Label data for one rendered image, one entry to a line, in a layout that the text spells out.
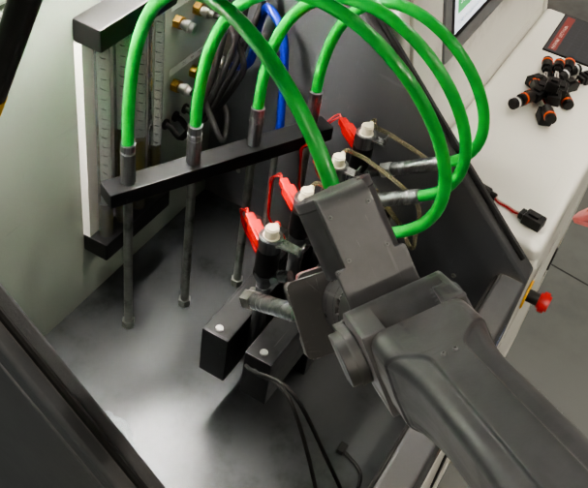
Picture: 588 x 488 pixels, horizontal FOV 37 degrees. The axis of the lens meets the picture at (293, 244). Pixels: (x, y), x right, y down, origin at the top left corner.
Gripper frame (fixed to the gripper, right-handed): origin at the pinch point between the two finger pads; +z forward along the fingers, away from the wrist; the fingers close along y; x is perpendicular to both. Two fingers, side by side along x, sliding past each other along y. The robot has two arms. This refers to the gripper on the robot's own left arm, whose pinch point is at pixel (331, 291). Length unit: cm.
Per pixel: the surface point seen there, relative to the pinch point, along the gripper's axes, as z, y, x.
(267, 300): 8.5, 4.8, 0.2
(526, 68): 73, -60, -16
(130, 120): 24.2, 11.8, -21.8
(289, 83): -6.8, -0.4, -18.4
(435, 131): 7.7, -16.4, -10.9
